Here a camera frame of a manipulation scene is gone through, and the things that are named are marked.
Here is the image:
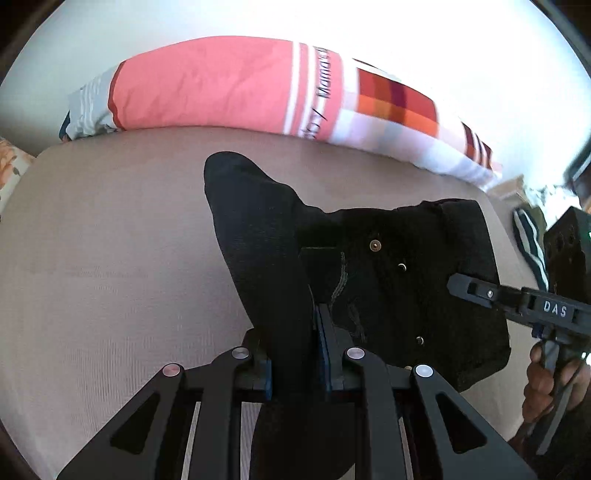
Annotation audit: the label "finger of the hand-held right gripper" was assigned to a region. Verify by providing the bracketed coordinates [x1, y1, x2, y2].
[447, 273, 527, 320]

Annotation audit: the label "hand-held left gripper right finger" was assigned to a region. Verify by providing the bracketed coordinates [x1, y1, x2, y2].
[315, 305, 539, 480]

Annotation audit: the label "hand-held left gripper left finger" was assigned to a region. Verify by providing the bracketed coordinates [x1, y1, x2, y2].
[55, 330, 273, 480]

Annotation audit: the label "black pants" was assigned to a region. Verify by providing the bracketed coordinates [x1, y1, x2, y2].
[203, 151, 512, 480]

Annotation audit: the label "person's right forearm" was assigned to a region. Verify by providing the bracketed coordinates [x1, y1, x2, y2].
[508, 401, 591, 480]

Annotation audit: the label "person's right hand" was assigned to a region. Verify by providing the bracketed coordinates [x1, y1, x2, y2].
[524, 344, 591, 422]

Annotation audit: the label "dark white-striped cloth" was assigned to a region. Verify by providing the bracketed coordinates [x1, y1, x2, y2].
[513, 208, 550, 289]

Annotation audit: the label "pink and white long pillow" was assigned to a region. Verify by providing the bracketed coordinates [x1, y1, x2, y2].
[59, 36, 504, 190]

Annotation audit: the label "floral cloth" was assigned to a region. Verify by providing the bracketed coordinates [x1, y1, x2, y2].
[0, 137, 37, 217]

